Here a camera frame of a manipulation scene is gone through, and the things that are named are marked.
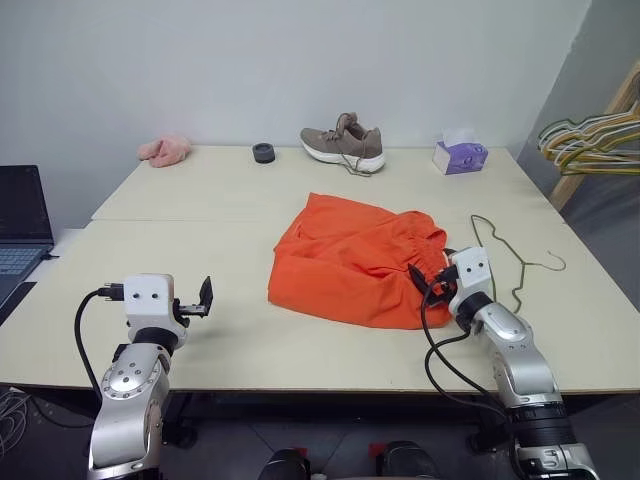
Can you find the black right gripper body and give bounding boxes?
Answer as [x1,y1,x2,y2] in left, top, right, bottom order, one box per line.
[426,266,459,306]

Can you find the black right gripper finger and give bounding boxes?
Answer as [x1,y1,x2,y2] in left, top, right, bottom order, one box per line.
[407,263,431,293]

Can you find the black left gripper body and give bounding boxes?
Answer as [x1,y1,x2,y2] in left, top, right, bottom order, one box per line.
[172,298,209,319]

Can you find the orange shorts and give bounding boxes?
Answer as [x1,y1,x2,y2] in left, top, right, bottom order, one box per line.
[267,192,449,331]

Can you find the thin wire clothes hanger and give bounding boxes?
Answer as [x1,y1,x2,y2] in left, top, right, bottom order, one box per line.
[469,213,568,314]

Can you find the purple tissue box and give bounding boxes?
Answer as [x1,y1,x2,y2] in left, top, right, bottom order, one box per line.
[431,126,489,177]

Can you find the pink cloth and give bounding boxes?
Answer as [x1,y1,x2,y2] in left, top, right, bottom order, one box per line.
[138,133,193,169]

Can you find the brown sneaker with white sole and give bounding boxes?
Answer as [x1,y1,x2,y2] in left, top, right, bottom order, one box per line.
[299,112,387,176]

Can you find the wooden clothes rack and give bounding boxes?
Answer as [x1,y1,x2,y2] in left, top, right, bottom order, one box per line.
[549,63,640,212]

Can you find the dark rounded shape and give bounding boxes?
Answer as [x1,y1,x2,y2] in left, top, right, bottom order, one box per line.
[368,440,442,480]
[259,447,312,480]

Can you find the bunch of clothes hangers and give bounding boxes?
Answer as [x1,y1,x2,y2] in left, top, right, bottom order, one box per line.
[537,118,640,167]

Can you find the dark laptop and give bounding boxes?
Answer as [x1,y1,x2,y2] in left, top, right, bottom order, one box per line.
[0,164,56,309]

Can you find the bundle of coloured hangers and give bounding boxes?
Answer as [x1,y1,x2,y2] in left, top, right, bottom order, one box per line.
[542,110,640,174]

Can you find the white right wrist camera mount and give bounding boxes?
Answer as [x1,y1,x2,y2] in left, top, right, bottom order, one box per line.
[447,246,494,314]

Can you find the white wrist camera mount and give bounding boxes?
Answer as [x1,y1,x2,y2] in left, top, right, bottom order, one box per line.
[122,273,189,334]
[447,246,494,314]

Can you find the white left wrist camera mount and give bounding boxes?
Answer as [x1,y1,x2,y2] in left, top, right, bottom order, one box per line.
[122,273,189,334]

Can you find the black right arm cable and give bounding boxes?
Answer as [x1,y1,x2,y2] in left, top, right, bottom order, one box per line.
[420,279,514,421]

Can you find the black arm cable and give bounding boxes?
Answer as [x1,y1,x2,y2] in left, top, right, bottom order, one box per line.
[74,285,126,397]
[420,279,514,421]

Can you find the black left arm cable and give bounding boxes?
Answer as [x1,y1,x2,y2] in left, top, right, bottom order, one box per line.
[74,285,126,397]

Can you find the white cable bundle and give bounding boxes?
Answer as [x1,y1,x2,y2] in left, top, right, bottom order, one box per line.
[0,385,32,454]

